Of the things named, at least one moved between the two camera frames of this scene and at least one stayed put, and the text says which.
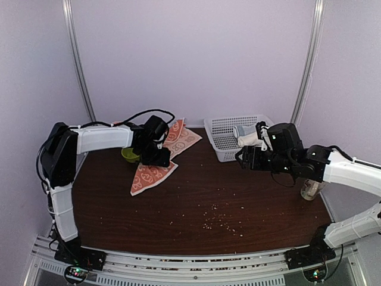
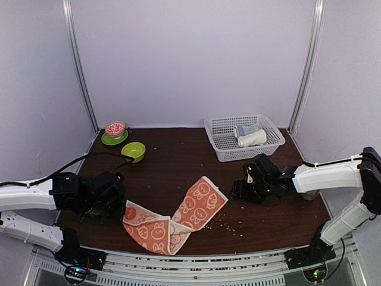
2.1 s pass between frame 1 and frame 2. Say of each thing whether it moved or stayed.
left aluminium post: stayed
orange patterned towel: moved
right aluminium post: stayed
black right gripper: moved
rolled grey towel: stayed
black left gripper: moved
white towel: stayed
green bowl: stayed
